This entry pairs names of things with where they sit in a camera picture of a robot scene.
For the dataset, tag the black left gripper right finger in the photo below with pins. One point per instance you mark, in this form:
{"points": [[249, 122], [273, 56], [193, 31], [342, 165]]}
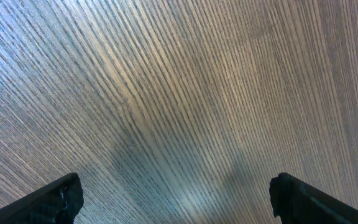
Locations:
{"points": [[297, 202]]}

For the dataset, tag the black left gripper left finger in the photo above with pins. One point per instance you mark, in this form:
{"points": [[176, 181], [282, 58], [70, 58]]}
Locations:
{"points": [[59, 202]]}

